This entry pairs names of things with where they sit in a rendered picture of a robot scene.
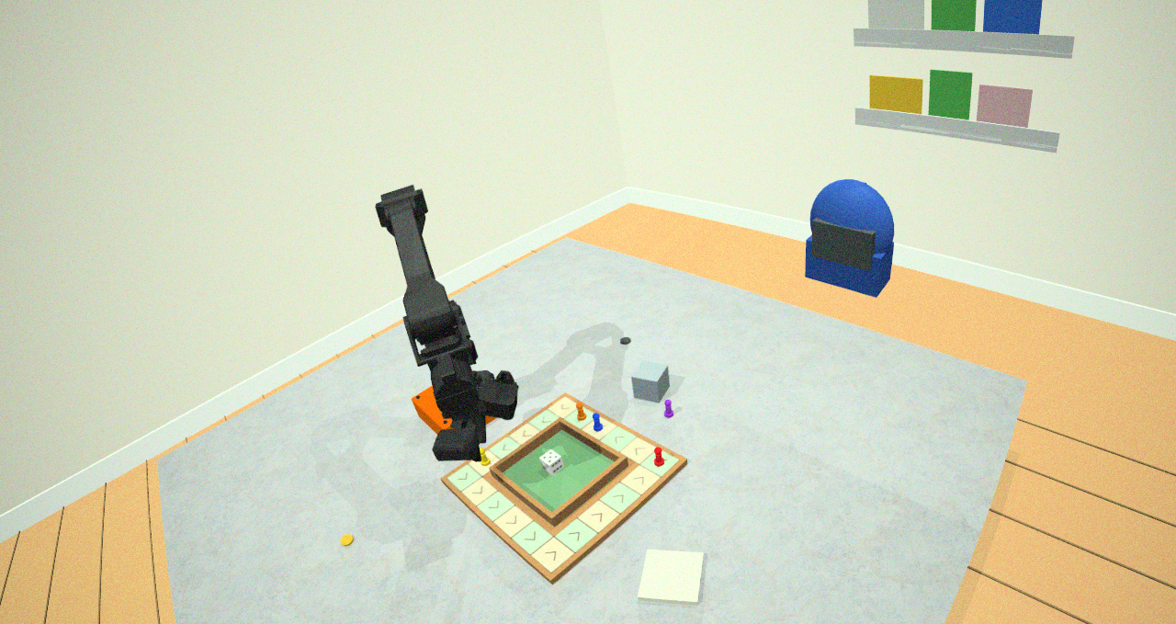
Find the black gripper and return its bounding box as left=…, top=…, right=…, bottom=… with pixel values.
left=432, top=370, right=495, bottom=462

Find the white die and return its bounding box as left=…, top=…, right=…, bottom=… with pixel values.
left=539, top=450, right=563, bottom=476

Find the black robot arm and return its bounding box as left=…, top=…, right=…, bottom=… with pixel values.
left=375, top=184, right=519, bottom=421

